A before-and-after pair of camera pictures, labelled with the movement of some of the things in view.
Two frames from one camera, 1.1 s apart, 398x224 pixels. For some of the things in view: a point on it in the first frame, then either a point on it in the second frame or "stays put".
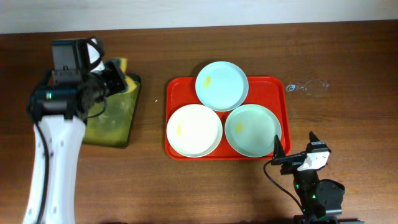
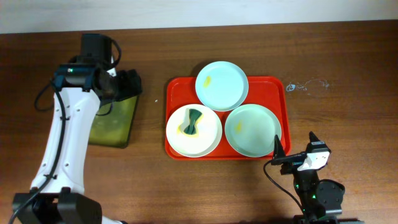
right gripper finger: x=312 y=137 stays put
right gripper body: x=290 y=162 stays put
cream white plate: x=194 y=130 stays put
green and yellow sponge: x=121 y=63 → x=189 y=127
